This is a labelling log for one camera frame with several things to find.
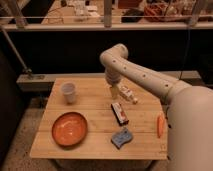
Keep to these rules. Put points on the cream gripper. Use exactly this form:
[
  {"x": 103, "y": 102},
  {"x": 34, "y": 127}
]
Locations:
[{"x": 114, "y": 91}]

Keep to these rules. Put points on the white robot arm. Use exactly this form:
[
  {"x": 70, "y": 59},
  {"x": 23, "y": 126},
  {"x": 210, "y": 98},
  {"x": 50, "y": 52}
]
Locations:
[{"x": 189, "y": 116}]

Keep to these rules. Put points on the white plastic bottle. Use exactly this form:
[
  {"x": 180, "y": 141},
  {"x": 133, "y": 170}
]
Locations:
[{"x": 127, "y": 94}]

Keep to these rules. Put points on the wooden table board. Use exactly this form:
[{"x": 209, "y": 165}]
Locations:
[{"x": 93, "y": 101}]

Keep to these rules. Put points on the orange carrot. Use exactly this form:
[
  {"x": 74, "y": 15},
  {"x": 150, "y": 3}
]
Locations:
[{"x": 160, "y": 125}]

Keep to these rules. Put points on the orange bowl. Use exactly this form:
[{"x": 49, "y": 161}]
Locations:
[{"x": 69, "y": 129}]

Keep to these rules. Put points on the metal diagonal pole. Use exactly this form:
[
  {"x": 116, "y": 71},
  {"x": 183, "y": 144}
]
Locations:
[{"x": 26, "y": 69}]

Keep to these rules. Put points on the horizontal metal rail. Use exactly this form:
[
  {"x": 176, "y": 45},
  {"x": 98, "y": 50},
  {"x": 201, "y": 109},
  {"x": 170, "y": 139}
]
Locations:
[{"x": 113, "y": 27}]

